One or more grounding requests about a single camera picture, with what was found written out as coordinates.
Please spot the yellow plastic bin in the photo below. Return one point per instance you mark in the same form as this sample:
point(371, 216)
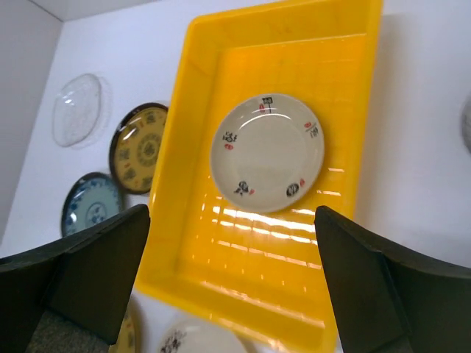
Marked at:
point(259, 274)

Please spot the yellow patterned plate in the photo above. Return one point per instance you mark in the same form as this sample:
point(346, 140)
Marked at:
point(127, 341)
point(135, 147)

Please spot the cream plate black brushstroke lower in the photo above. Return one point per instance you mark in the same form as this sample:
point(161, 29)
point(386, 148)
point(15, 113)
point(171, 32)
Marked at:
point(194, 335)

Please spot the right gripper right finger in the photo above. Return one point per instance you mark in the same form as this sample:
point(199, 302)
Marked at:
point(387, 297)

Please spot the yellow patterned plate upper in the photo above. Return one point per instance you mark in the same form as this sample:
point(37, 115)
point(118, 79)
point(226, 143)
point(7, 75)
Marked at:
point(135, 147)

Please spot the cream plate with characters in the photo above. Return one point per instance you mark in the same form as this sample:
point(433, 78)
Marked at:
point(267, 153)

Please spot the yellow patterned plate lower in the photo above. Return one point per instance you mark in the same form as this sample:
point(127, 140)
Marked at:
point(127, 341)

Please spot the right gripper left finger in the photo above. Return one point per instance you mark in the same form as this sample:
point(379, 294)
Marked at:
point(71, 295)

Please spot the clear grey plastic plate right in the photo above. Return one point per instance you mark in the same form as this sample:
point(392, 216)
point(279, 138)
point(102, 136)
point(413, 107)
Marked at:
point(466, 124)

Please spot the clear plastic plate left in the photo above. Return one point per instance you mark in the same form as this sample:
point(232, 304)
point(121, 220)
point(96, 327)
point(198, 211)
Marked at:
point(77, 108)

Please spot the blue floral plate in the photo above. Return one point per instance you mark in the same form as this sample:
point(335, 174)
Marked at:
point(93, 198)

